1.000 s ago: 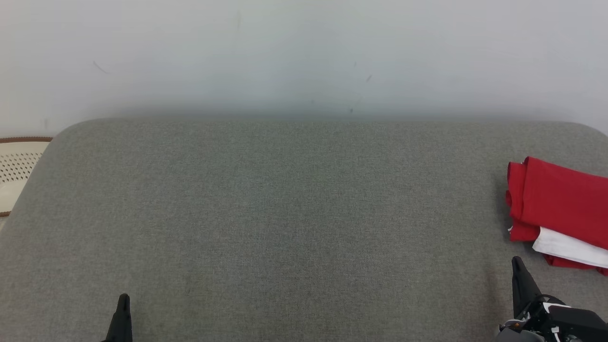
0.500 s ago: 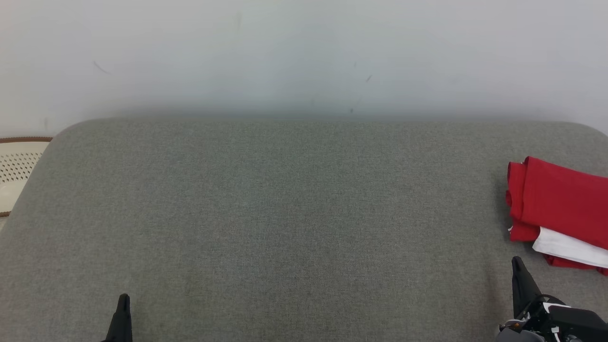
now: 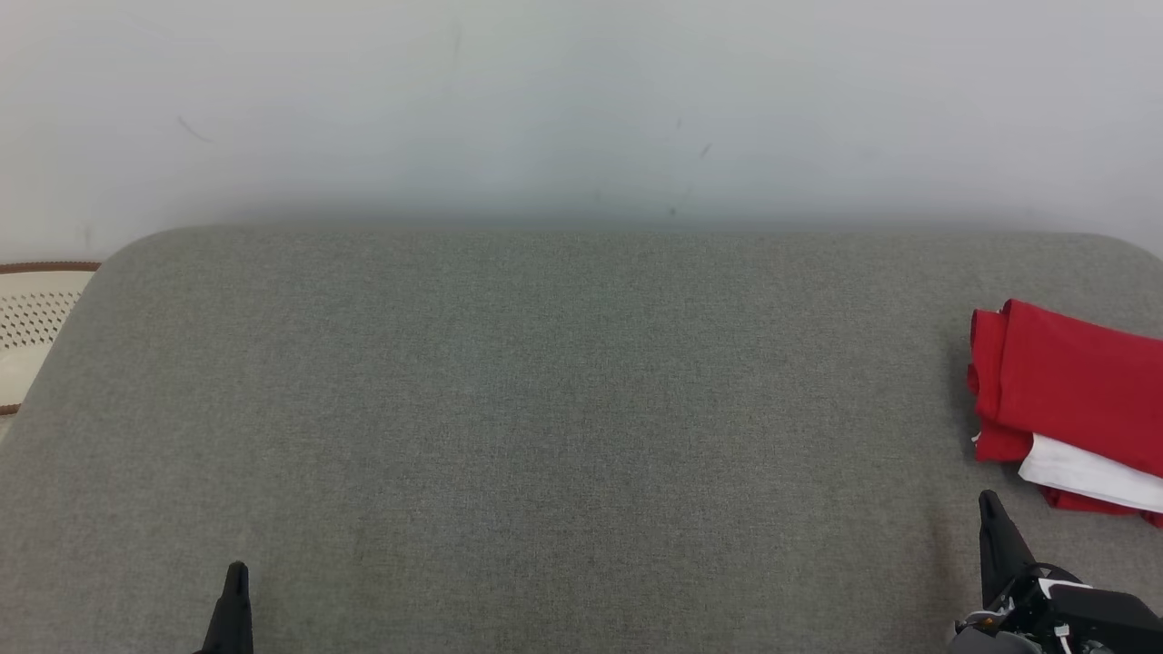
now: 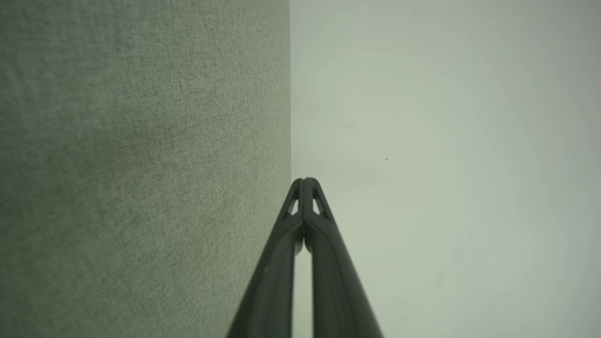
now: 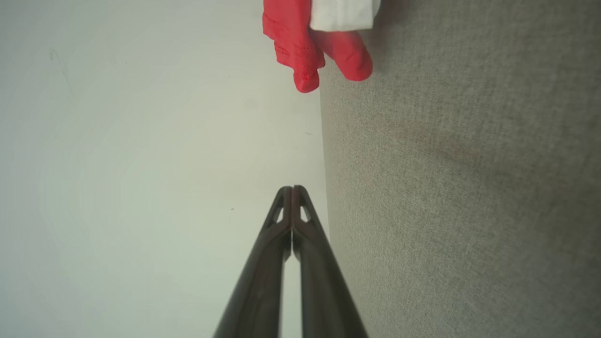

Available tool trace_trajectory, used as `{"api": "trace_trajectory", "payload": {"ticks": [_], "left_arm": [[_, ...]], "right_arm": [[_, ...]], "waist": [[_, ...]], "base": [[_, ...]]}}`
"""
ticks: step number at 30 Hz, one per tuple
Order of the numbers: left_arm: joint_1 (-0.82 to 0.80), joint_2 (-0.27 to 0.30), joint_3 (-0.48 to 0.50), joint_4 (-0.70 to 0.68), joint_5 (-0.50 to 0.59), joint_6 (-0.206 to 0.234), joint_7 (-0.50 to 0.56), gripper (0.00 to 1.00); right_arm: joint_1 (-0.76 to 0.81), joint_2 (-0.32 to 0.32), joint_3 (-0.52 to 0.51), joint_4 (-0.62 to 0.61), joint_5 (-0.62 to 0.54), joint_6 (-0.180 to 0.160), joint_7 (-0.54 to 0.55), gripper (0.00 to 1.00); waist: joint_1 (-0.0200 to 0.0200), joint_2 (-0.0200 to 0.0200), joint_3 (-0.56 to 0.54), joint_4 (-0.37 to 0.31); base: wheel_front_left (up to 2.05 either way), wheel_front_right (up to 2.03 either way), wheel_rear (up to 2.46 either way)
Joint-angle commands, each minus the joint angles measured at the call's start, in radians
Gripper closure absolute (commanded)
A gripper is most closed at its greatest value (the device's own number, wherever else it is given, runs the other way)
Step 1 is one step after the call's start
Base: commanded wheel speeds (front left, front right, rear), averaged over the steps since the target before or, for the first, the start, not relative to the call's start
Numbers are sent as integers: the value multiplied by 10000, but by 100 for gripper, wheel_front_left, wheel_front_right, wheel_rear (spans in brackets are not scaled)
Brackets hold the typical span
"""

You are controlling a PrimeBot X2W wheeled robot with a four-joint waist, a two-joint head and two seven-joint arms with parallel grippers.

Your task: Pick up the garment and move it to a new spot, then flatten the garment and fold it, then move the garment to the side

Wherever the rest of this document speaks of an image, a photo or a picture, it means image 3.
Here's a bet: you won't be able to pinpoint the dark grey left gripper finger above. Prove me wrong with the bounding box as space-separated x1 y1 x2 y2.
194 561 254 654

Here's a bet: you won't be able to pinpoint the grey fabric sofa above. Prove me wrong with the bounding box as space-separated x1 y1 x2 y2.
0 225 1163 654

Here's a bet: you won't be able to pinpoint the red Bulls 23 jersey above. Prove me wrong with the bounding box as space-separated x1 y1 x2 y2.
966 299 1163 515

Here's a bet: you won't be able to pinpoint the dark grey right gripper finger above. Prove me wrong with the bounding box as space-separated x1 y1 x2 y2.
978 490 1039 611

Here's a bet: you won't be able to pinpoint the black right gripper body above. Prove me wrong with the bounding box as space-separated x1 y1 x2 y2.
949 574 1057 654

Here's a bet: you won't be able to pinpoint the red shorts with white stripe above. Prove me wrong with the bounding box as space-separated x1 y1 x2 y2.
1040 484 1163 530

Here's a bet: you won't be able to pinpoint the cream perforated laundry basket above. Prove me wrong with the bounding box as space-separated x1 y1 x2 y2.
0 262 103 417

